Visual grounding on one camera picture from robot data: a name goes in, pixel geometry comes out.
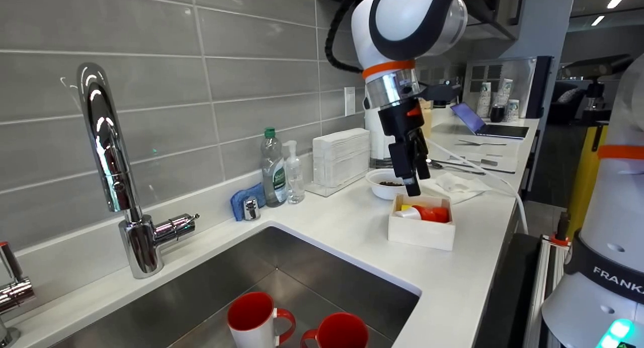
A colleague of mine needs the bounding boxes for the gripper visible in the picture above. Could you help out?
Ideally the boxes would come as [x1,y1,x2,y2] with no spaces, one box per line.
[377,98,432,198]

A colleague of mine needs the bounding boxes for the brown box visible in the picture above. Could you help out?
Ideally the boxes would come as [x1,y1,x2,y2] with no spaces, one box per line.
[420,101,434,139]

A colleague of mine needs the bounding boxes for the white wooden box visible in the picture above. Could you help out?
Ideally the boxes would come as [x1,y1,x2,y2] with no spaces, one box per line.
[387,193,456,251]

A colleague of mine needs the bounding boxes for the metal spoon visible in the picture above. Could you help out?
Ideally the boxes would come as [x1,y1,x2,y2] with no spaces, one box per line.
[426,158,487,177]

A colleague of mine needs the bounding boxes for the white bowl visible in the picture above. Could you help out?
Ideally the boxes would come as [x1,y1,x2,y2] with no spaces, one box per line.
[365,168,409,201]

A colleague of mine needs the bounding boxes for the white paper napkin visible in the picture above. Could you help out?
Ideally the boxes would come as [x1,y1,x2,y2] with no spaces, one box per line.
[428,172,492,205]

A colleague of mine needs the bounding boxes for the metal knife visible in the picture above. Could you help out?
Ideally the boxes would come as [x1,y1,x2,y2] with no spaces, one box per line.
[433,157,517,175]

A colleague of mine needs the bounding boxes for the metal fork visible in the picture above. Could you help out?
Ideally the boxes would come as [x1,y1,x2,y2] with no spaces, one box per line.
[457,139,507,148]

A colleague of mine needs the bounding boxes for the paper towels in clear holder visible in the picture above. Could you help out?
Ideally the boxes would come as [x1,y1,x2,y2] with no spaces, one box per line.
[305,127,372,198]

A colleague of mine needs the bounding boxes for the open laptop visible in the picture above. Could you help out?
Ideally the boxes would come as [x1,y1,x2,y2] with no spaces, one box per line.
[450,102,530,140]

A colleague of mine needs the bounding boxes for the stack of paper cups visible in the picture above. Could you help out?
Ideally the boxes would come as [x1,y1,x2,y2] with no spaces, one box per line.
[475,78,522,123]

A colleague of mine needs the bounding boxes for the clear pump bottle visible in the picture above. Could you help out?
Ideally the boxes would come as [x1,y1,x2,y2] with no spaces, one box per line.
[282,140,306,205]

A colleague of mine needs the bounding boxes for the clear dish soap bottle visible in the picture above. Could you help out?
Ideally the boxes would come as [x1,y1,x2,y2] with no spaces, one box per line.
[260,127,289,208]

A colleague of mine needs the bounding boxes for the steel sink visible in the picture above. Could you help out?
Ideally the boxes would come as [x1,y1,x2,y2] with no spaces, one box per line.
[49,226,421,348]

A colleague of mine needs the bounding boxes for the chrome sink button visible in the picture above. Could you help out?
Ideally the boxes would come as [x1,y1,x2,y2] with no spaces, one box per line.
[243,197,261,222]

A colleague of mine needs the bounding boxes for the blue sponge cloth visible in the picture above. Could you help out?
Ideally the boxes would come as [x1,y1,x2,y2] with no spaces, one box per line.
[230,183,267,222]

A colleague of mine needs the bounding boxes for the red and white mug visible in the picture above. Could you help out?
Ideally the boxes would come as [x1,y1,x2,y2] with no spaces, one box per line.
[300,312,369,348]
[226,291,297,348]

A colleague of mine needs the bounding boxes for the tall chrome tap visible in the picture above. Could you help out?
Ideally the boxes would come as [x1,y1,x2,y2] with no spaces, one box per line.
[76,62,201,280]

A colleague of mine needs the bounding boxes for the small chrome tap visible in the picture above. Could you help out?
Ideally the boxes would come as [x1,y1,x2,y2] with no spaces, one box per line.
[0,241,37,348]

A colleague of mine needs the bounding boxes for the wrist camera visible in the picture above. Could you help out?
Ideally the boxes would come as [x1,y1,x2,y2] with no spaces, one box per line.
[419,81,462,107]

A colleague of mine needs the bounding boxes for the white cable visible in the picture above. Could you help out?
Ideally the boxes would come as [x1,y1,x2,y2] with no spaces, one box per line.
[427,138,529,236]

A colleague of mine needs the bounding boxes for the dark wall cabinet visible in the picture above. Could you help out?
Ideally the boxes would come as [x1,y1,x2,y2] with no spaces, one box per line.
[316,0,525,43]

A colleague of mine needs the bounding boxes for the yellow post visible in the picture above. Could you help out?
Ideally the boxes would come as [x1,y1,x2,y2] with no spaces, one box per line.
[566,121,610,239]

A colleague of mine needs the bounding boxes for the camera on tripod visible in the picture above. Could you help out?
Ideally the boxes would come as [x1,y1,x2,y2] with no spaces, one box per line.
[559,53,635,123]

